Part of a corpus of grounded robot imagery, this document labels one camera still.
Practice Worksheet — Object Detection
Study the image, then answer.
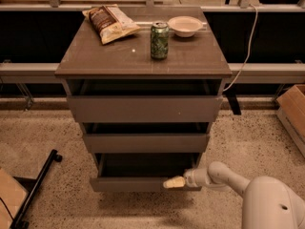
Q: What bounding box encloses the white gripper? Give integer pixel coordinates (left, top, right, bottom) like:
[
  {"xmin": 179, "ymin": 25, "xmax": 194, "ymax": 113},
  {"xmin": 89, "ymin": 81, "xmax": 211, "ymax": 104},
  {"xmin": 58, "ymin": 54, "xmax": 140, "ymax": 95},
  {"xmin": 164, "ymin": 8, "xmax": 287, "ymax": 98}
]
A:
[{"xmin": 163, "ymin": 168, "xmax": 210, "ymax": 189}]

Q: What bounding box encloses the grey bottom drawer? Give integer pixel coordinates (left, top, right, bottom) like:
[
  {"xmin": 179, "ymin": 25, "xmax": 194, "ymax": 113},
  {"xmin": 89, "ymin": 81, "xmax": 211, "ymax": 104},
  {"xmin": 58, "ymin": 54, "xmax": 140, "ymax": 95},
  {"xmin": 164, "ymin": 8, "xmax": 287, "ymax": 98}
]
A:
[{"xmin": 90, "ymin": 153, "xmax": 201, "ymax": 192}]

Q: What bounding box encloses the grey drawer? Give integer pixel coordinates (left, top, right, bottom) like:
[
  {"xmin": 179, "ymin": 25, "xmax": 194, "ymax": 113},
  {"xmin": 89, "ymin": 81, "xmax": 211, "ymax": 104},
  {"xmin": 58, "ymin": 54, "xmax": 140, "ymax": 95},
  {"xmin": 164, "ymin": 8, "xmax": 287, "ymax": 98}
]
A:
[
  {"xmin": 83, "ymin": 134, "xmax": 210, "ymax": 154},
  {"xmin": 90, "ymin": 153, "xmax": 201, "ymax": 192},
  {"xmin": 67, "ymin": 96, "xmax": 222, "ymax": 123}
]

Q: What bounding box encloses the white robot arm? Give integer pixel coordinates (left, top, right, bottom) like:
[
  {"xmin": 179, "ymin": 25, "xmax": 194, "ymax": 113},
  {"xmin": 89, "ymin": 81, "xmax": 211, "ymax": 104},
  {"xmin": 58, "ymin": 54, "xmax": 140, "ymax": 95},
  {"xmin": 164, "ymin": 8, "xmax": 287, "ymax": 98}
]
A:
[{"xmin": 163, "ymin": 161, "xmax": 305, "ymax": 229}]

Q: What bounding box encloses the grey middle drawer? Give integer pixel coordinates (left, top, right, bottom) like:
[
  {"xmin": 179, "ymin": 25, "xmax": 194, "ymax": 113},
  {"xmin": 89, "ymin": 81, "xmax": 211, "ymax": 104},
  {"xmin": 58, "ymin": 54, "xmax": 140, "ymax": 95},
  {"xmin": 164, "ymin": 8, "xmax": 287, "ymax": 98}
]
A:
[{"xmin": 83, "ymin": 134, "xmax": 210, "ymax": 154}]

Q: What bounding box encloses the grey drawer cabinet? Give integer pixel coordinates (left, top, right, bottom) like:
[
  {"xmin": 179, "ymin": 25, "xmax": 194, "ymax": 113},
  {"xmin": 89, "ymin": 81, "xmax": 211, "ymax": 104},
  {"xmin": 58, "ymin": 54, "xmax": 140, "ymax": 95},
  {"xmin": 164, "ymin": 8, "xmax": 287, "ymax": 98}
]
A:
[{"xmin": 54, "ymin": 5, "xmax": 233, "ymax": 180}]

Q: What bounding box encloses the grey top drawer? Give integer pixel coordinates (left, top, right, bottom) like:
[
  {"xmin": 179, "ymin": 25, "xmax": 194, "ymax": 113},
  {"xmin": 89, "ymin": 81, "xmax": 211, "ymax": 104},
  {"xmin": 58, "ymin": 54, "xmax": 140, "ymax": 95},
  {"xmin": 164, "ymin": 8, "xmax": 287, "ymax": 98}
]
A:
[{"xmin": 67, "ymin": 96, "xmax": 222, "ymax": 123}]

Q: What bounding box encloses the cardboard box right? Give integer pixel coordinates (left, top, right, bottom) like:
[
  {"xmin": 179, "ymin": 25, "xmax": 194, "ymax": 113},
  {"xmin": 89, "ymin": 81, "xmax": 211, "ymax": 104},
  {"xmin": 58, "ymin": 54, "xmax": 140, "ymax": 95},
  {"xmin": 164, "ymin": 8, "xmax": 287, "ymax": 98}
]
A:
[{"xmin": 276, "ymin": 84, "xmax": 305, "ymax": 157}]

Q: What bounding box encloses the green soda can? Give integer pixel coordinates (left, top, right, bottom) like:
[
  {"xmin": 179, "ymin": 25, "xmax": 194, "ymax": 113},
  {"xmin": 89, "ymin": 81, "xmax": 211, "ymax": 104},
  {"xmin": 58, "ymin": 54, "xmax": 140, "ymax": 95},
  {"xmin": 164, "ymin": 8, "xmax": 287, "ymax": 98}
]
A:
[{"xmin": 151, "ymin": 21, "xmax": 169, "ymax": 60}]

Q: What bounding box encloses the white bowl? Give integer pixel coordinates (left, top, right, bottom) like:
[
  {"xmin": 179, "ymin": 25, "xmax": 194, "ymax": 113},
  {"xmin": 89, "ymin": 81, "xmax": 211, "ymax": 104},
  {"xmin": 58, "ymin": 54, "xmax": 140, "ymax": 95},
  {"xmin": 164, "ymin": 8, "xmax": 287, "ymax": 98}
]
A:
[{"xmin": 168, "ymin": 16, "xmax": 203, "ymax": 38}]

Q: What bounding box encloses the black rolling stand leg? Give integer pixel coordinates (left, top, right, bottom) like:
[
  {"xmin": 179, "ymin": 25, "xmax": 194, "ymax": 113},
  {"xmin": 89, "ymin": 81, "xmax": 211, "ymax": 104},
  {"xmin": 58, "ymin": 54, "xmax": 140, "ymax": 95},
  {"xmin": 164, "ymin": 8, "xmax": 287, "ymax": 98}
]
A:
[{"xmin": 10, "ymin": 149, "xmax": 63, "ymax": 229}]

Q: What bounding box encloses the cardboard piece bottom left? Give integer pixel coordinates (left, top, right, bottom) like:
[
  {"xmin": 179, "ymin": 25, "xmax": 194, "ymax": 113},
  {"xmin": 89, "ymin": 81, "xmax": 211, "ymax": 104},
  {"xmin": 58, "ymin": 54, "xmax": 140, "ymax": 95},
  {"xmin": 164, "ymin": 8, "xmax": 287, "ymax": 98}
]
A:
[{"xmin": 0, "ymin": 168, "xmax": 28, "ymax": 229}]

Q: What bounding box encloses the brown chip bag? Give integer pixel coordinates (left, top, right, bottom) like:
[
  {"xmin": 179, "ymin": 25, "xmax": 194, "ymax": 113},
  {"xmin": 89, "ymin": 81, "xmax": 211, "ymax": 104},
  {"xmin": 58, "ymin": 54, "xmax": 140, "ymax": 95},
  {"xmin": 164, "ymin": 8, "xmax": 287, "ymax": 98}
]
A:
[{"xmin": 82, "ymin": 4, "xmax": 141, "ymax": 45}]

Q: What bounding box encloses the black bracket under rail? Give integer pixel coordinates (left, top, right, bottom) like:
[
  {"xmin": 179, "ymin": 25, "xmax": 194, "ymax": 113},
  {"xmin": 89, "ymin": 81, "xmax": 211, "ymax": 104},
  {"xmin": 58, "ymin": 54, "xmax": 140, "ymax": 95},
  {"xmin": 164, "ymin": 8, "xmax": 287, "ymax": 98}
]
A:
[{"xmin": 224, "ymin": 86, "xmax": 241, "ymax": 115}]

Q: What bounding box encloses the white cable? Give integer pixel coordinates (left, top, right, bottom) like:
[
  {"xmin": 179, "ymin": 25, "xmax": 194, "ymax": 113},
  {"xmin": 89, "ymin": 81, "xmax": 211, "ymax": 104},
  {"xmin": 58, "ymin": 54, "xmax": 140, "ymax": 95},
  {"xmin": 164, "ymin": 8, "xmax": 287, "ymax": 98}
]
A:
[{"xmin": 222, "ymin": 4, "xmax": 259, "ymax": 93}]

